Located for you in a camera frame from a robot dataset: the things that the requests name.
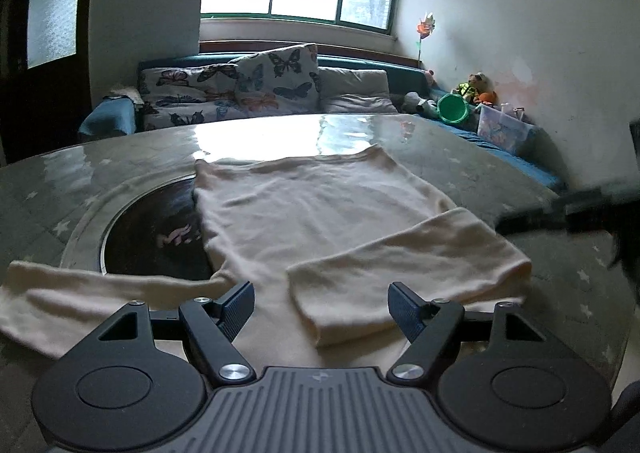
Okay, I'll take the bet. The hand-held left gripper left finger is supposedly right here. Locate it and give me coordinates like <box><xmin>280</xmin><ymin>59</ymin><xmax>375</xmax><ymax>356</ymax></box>
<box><xmin>97</xmin><ymin>280</ymin><xmax>257</xmax><ymax>386</ymax></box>

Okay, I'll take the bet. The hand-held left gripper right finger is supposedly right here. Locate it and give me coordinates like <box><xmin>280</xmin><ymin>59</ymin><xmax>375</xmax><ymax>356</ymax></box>
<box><xmin>387</xmin><ymin>281</ymin><xmax>548</xmax><ymax>384</ymax></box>

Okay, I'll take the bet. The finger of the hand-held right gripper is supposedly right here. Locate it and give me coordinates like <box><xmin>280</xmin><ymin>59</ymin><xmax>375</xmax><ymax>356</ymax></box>
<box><xmin>495</xmin><ymin>188</ymin><xmax>608</xmax><ymax>236</ymax></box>

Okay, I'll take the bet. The cream sweater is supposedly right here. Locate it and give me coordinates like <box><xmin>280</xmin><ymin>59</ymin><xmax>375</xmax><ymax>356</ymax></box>
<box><xmin>0</xmin><ymin>144</ymin><xmax>533</xmax><ymax>369</ymax></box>

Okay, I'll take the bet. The clear plastic storage box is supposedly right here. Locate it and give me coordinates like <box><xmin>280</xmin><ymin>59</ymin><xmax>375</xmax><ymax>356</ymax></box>
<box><xmin>475</xmin><ymin>103</ymin><xmax>533</xmax><ymax>154</ymax></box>

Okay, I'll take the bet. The green plastic bucket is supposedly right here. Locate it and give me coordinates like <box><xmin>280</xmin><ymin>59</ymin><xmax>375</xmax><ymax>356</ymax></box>
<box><xmin>436</xmin><ymin>93</ymin><xmax>473</xmax><ymax>124</ymax></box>

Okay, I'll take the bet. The plush bear toy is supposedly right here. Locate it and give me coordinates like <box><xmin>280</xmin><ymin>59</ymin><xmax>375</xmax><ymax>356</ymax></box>
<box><xmin>452</xmin><ymin>72</ymin><xmax>488</xmax><ymax>101</ymax></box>

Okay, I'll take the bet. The grey plush toy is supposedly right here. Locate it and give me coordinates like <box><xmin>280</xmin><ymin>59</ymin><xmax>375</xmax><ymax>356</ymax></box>
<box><xmin>402</xmin><ymin>91</ymin><xmax>438</xmax><ymax>114</ymax></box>

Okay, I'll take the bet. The beige pillow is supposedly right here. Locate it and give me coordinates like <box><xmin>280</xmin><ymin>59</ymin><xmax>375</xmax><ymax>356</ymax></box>
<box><xmin>317</xmin><ymin>67</ymin><xmax>398</xmax><ymax>114</ymax></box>

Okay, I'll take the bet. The colourful pinwheel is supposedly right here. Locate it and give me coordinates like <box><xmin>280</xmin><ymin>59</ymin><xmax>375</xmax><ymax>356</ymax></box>
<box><xmin>415</xmin><ymin>12</ymin><xmax>437</xmax><ymax>74</ymax></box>

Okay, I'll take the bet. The square butterfly print pillow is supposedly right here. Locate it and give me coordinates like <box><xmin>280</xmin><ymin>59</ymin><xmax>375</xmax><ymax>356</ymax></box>
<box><xmin>230</xmin><ymin>44</ymin><xmax>321</xmax><ymax>116</ymax></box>

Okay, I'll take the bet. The long butterfly print pillow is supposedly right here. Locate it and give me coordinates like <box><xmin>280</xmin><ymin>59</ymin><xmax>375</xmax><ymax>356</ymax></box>
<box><xmin>137</xmin><ymin>63</ymin><xmax>241</xmax><ymax>131</ymax></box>

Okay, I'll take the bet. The white cloth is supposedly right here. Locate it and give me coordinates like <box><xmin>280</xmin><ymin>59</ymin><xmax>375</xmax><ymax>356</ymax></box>
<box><xmin>105</xmin><ymin>85</ymin><xmax>143</xmax><ymax>106</ymax></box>

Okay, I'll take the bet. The blue sofa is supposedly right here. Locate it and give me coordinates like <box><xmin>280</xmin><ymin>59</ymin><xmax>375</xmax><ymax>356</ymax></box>
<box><xmin>77</xmin><ymin>53</ymin><xmax>561</xmax><ymax>194</ymax></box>

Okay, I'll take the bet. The dark wooden door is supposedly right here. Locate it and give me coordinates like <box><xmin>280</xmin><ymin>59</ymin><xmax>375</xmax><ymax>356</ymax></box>
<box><xmin>0</xmin><ymin>0</ymin><xmax>101</xmax><ymax>164</ymax></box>

